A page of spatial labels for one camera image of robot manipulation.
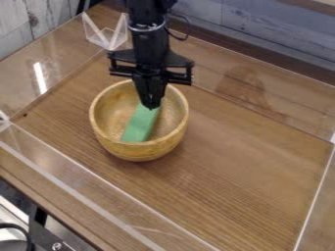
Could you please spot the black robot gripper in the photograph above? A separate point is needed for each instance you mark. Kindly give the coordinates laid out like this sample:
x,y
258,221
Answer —
x,y
150,58

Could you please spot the green rectangular block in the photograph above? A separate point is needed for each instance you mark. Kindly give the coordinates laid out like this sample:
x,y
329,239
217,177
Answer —
x,y
139,127

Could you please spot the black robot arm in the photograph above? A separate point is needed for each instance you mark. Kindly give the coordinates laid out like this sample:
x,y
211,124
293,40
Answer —
x,y
148,12

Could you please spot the brown wooden bowl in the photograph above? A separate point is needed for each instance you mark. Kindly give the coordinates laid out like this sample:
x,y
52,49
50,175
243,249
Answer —
x,y
139,143

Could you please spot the clear acrylic corner bracket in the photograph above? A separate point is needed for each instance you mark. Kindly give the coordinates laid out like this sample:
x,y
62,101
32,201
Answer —
x,y
107,38

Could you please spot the clear acrylic tray wall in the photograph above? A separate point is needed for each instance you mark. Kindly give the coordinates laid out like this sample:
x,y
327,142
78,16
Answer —
x,y
242,176

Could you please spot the black table clamp bracket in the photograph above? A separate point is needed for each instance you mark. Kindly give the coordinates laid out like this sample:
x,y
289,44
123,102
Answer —
x,y
52,235

